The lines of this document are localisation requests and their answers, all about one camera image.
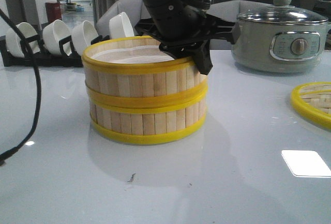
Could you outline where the black bowl rack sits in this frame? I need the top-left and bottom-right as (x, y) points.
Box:
(0, 34), (111, 68)

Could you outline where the white bowl right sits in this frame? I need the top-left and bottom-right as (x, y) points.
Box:
(109, 12), (134, 39)

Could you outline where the glass pot lid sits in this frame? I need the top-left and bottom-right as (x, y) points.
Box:
(237, 0), (328, 25)

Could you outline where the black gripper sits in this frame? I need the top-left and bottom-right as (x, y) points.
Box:
(135, 14), (240, 75)

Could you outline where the white bowl far left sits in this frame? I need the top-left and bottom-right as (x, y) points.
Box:
(6, 22), (40, 58)

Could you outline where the grey chair left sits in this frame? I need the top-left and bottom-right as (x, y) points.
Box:
(96, 0), (153, 38)

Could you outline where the black cable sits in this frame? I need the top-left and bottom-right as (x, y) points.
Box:
(0, 8), (42, 167)

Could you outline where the red bin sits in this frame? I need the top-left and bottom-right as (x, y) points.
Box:
(45, 2), (62, 23)

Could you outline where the bamboo steamer lid yellow rim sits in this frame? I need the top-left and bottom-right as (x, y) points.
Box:
(290, 82), (330, 130)

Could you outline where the white bowl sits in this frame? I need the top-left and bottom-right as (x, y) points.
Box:
(6, 22), (40, 58)
(42, 20), (71, 55)
(71, 20), (99, 55)
(109, 12), (134, 39)

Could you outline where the grey chair right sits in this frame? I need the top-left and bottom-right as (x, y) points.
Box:
(207, 0), (270, 50)

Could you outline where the bamboo steamer basket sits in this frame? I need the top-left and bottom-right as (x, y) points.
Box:
(81, 36), (209, 108)
(89, 92), (206, 145)

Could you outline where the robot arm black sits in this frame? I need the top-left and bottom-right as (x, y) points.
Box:
(135, 0), (240, 75)

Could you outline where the grey electric cooking pot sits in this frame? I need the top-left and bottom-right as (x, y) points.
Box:
(232, 21), (330, 73)

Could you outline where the grey chair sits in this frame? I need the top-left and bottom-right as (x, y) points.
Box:
(207, 0), (270, 50)
(96, 0), (153, 38)

